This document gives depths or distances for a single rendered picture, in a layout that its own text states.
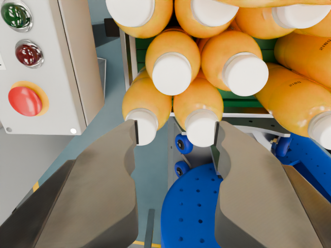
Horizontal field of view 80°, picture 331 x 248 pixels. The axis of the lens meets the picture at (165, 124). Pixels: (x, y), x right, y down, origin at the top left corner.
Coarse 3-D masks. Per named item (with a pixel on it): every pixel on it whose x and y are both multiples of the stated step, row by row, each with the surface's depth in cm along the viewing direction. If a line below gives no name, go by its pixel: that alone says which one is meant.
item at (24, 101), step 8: (16, 88) 21; (24, 88) 21; (8, 96) 22; (16, 96) 22; (24, 96) 22; (32, 96) 22; (16, 104) 22; (24, 104) 22; (32, 104) 22; (40, 104) 22; (24, 112) 23; (32, 112) 23
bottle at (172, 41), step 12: (156, 36) 26; (168, 36) 23; (180, 36) 23; (156, 48) 22; (168, 48) 22; (180, 48) 22; (192, 48) 23; (156, 60) 21; (192, 60) 22; (192, 72) 23
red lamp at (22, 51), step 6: (18, 48) 19; (24, 48) 19; (30, 48) 20; (18, 54) 20; (24, 54) 19; (30, 54) 20; (36, 54) 20; (18, 60) 20; (24, 60) 20; (30, 60) 20; (36, 60) 20
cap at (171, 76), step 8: (168, 56) 19; (176, 56) 19; (160, 64) 19; (168, 64) 19; (176, 64) 19; (184, 64) 19; (160, 72) 20; (168, 72) 19; (176, 72) 19; (184, 72) 19; (160, 80) 20; (168, 80) 20; (176, 80) 20; (184, 80) 20; (160, 88) 20; (168, 88) 20; (176, 88) 20; (184, 88) 20
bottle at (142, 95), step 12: (144, 72) 33; (132, 84) 29; (144, 84) 27; (132, 96) 26; (144, 96) 25; (156, 96) 26; (168, 96) 28; (132, 108) 25; (144, 108) 24; (156, 108) 25; (168, 108) 27; (156, 120) 24
